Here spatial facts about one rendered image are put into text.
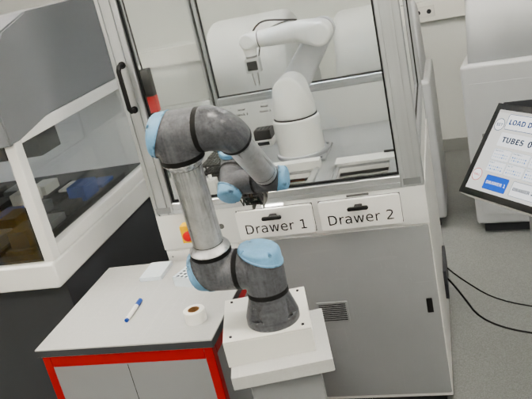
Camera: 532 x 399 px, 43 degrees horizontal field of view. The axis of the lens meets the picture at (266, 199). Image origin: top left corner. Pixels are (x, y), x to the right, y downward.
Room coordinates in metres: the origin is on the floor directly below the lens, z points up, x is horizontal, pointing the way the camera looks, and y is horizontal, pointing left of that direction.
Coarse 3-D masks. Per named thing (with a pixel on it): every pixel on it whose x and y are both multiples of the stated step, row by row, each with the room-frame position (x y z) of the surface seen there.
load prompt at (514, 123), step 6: (510, 114) 2.03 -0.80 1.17; (510, 120) 2.02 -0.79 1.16; (516, 120) 2.00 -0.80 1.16; (522, 120) 1.98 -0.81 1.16; (528, 120) 1.96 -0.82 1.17; (510, 126) 2.01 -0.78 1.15; (516, 126) 1.98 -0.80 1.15; (522, 126) 1.96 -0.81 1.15; (528, 126) 1.94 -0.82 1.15; (522, 132) 1.95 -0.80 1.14; (528, 132) 1.93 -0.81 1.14
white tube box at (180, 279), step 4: (184, 268) 2.29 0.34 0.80; (180, 272) 2.26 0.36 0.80; (184, 272) 2.26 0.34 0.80; (176, 276) 2.24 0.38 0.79; (180, 276) 2.23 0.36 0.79; (184, 276) 2.22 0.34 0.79; (176, 280) 2.23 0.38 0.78; (180, 280) 2.22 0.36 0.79; (184, 280) 2.21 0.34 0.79; (188, 280) 2.19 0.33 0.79; (176, 284) 2.23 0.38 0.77; (180, 284) 2.22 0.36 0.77; (184, 284) 2.21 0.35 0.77; (188, 284) 2.20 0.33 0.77
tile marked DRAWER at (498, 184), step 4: (488, 176) 1.96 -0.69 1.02; (492, 176) 1.95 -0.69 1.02; (484, 180) 1.96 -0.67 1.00; (488, 180) 1.95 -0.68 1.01; (492, 180) 1.94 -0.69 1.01; (496, 180) 1.92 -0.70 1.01; (500, 180) 1.91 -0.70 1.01; (504, 180) 1.90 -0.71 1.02; (508, 180) 1.89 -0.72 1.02; (484, 184) 1.95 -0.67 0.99; (488, 184) 1.94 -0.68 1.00; (492, 184) 1.93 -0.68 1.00; (496, 184) 1.91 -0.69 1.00; (500, 184) 1.90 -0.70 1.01; (504, 184) 1.89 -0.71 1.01; (484, 188) 1.95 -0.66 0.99; (488, 188) 1.93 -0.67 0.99; (492, 188) 1.92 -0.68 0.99; (496, 188) 1.91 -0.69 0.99; (500, 188) 1.89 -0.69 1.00; (504, 188) 1.88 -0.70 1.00; (500, 192) 1.88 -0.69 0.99
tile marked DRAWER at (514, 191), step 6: (516, 186) 1.85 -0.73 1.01; (522, 186) 1.83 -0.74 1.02; (528, 186) 1.81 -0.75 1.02; (510, 192) 1.85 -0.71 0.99; (516, 192) 1.84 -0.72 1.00; (522, 192) 1.82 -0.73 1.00; (528, 192) 1.80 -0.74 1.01; (516, 198) 1.82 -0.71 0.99; (522, 198) 1.80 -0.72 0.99; (528, 198) 1.79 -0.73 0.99
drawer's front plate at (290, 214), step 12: (300, 204) 2.32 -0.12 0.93; (240, 216) 2.38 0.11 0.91; (252, 216) 2.36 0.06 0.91; (264, 216) 2.35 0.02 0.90; (288, 216) 2.32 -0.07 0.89; (300, 216) 2.31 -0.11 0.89; (312, 216) 2.30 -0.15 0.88; (240, 228) 2.38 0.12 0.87; (252, 228) 2.37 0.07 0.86; (276, 228) 2.34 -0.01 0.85; (288, 228) 2.33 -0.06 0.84; (300, 228) 2.31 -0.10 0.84; (312, 228) 2.30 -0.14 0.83
